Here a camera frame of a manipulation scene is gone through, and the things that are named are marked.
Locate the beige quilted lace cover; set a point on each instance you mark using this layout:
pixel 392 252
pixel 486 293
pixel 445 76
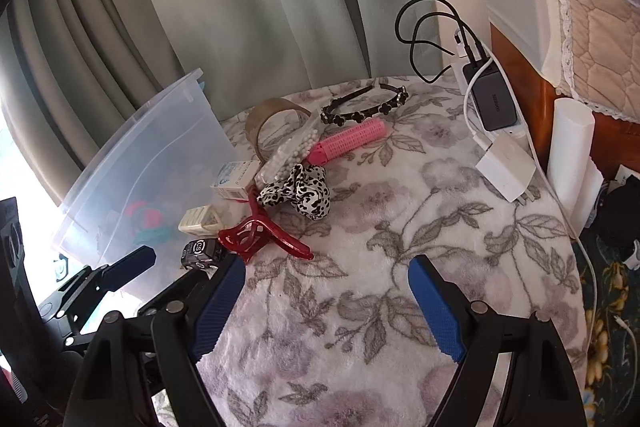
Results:
pixel 600 32

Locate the white power strip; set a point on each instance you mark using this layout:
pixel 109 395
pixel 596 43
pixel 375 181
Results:
pixel 457 72

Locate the beige curtain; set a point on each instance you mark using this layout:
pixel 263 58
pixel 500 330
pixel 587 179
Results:
pixel 90 57

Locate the red and teal hair accessory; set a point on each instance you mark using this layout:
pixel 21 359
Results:
pixel 150 217

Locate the small white and blue box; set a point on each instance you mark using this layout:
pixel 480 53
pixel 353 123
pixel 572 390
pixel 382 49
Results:
pixel 232 179

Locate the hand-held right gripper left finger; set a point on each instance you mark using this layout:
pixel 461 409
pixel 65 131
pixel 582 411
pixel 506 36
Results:
pixel 220 302

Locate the black object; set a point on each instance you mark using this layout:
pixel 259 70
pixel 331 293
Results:
pixel 617 217

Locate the small black box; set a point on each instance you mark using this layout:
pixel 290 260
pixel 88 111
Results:
pixel 200 252

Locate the black charger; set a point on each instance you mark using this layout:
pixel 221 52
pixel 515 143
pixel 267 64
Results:
pixel 492 102

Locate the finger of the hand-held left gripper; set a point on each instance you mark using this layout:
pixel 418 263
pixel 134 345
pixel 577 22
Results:
pixel 131 264

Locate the clear plastic storage container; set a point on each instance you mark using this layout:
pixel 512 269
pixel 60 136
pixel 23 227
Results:
pixel 150 147

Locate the white power adapter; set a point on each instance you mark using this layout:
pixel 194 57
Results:
pixel 505 167

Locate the pink hair roller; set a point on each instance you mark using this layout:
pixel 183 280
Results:
pixel 350 139

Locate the wooden headboard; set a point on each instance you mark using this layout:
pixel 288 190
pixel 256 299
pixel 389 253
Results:
pixel 520 72

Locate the black flower headband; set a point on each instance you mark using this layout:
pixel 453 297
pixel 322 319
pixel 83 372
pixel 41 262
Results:
pixel 350 113

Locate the red hair claw clip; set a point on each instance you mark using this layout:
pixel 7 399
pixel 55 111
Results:
pixel 285 242

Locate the pale green curtain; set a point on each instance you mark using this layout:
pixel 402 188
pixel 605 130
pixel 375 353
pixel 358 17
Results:
pixel 275 7

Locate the dark floral cloth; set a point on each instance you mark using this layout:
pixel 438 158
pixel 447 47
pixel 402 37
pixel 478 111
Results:
pixel 615 357

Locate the cream hair clip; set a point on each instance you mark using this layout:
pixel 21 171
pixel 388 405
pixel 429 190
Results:
pixel 197 219

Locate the black and white scrunchie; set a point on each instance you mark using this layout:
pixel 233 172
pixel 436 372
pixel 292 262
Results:
pixel 305 192

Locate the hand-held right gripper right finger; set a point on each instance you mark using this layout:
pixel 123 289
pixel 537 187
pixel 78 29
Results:
pixel 435 307

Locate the brown tape roll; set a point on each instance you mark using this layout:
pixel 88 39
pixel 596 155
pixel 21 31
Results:
pixel 260 117

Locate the white paper roll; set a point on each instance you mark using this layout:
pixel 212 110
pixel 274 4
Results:
pixel 570 157

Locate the cotton swab packet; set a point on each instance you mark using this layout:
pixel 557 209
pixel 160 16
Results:
pixel 290 154

